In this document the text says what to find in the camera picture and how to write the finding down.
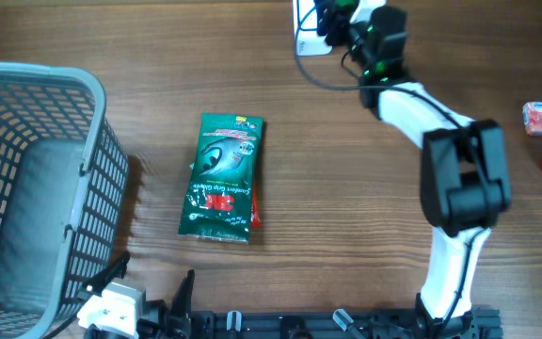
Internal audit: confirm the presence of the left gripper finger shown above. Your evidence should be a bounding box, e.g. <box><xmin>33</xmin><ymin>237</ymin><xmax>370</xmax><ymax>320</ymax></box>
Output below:
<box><xmin>77</xmin><ymin>250</ymin><xmax>131</xmax><ymax>301</ymax></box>
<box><xmin>170</xmin><ymin>269</ymin><xmax>195</xmax><ymax>322</ymax></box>

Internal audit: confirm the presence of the green 3M gloves package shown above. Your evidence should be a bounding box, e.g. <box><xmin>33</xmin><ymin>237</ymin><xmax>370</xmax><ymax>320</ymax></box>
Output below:
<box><xmin>178</xmin><ymin>113</ymin><xmax>264</xmax><ymax>243</ymax></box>

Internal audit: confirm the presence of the red stick sachet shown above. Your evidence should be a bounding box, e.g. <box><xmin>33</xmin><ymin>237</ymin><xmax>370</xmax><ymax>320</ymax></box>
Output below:
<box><xmin>251</xmin><ymin>186</ymin><xmax>262</xmax><ymax>229</ymax></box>

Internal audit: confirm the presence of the small red white snack packet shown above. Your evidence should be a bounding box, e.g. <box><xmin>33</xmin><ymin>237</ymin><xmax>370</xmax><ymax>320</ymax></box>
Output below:
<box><xmin>522</xmin><ymin>102</ymin><xmax>542</xmax><ymax>137</ymax></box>

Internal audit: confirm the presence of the green cap white jar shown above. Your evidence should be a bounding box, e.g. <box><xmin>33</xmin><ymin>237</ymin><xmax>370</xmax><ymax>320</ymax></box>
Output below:
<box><xmin>335</xmin><ymin>0</ymin><xmax>359</xmax><ymax>10</ymax></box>

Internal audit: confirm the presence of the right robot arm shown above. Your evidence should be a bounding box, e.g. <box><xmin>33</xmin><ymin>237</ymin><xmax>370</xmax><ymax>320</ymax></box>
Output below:
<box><xmin>311</xmin><ymin>1</ymin><xmax>512</xmax><ymax>338</ymax></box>

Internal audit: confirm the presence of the white barcode scanner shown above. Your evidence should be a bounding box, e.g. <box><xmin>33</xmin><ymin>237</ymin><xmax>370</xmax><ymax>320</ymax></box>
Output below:
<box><xmin>293</xmin><ymin>0</ymin><xmax>332</xmax><ymax>57</ymax></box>

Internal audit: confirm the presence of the grey plastic shopping basket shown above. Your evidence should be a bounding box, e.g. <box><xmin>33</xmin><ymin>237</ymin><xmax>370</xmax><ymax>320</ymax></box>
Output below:
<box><xmin>0</xmin><ymin>62</ymin><xmax>129</xmax><ymax>338</ymax></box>

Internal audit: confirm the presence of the right black cable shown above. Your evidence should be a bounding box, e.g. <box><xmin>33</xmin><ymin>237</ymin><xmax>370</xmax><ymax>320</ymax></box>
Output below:
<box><xmin>293</xmin><ymin>4</ymin><xmax>488</xmax><ymax>339</ymax></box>

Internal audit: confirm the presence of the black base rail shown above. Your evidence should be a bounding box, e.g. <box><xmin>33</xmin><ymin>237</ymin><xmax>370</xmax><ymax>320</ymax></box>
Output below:
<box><xmin>84</xmin><ymin>308</ymin><xmax>505</xmax><ymax>339</ymax></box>

